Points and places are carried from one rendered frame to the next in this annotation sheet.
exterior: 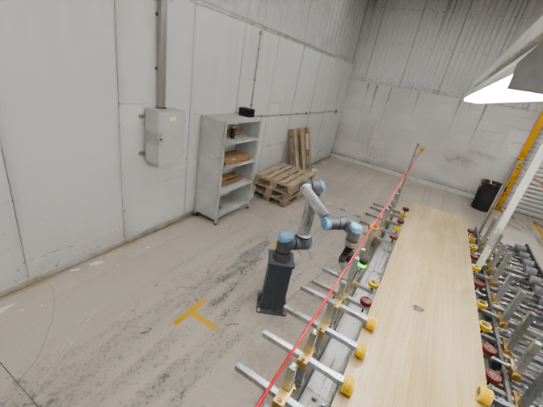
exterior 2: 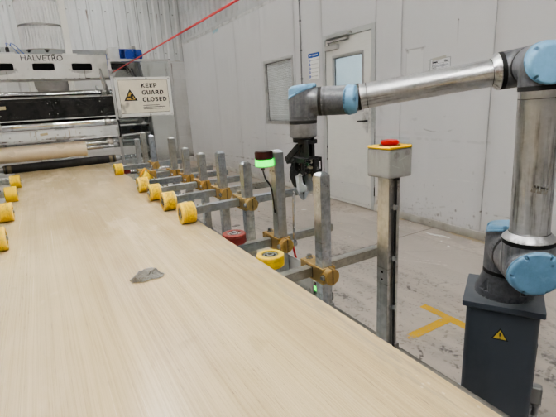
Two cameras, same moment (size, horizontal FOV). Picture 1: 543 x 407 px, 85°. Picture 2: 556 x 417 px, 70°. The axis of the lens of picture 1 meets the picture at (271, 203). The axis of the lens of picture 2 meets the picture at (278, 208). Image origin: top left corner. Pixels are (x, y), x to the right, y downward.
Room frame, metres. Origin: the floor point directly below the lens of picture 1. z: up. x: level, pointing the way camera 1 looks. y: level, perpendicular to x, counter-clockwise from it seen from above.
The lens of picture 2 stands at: (2.55, -1.78, 1.32)
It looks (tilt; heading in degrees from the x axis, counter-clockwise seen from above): 15 degrees down; 124
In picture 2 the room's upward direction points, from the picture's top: 3 degrees counter-clockwise
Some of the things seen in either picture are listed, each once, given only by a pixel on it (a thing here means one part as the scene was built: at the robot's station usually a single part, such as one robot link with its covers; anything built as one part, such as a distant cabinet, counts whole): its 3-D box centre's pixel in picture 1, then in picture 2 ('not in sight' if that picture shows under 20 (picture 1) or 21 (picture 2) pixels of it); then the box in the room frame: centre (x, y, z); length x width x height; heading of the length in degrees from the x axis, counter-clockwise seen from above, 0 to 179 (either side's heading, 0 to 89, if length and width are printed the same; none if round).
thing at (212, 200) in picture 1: (227, 167); not in sight; (4.40, 0.78, 0.78); 0.90 x 0.45 x 1.55; 154
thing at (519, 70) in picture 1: (487, 92); not in sight; (1.67, -0.97, 2.34); 2.40 x 0.12 x 0.08; 154
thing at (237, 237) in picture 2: (364, 305); (235, 246); (1.70, -0.79, 0.85); 0.08 x 0.08 x 0.11
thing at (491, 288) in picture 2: (282, 253); (504, 279); (2.47, -0.20, 0.65); 0.19 x 0.19 x 0.10
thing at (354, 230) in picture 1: (354, 232); (303, 103); (1.89, -0.62, 1.32); 0.10 x 0.09 x 0.12; 22
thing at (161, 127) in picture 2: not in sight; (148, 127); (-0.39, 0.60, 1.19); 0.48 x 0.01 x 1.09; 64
